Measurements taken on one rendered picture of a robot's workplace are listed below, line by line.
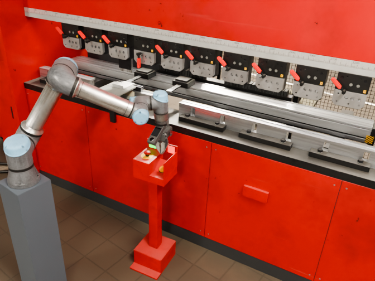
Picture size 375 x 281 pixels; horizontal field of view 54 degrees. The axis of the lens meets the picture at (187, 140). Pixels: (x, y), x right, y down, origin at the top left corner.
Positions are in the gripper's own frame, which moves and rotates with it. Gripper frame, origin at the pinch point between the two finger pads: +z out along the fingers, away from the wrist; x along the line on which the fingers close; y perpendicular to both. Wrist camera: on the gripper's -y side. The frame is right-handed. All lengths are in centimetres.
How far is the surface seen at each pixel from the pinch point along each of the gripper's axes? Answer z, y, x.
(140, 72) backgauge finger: -13, 64, 53
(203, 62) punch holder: -38, 42, -6
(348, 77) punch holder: -45, 38, -82
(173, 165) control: 10.5, 5.5, -4.9
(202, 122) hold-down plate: -3.8, 34.4, -9.2
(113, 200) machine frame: 77, 24, 59
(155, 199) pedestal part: 32.9, -2.9, 3.4
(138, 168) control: 10.5, -6.0, 11.6
